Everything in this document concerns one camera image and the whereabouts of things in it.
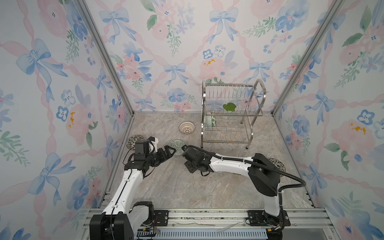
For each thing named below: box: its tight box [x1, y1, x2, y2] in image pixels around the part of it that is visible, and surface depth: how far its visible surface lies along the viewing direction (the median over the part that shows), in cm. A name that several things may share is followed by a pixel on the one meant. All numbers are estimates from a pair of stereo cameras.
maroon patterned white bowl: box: [178, 121, 196, 135], surface depth 109 cm
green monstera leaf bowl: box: [211, 116, 217, 127], surface depth 101 cm
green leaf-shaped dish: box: [223, 102, 237, 112], surface depth 88 cm
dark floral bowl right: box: [268, 158, 286, 172], surface depth 90 cm
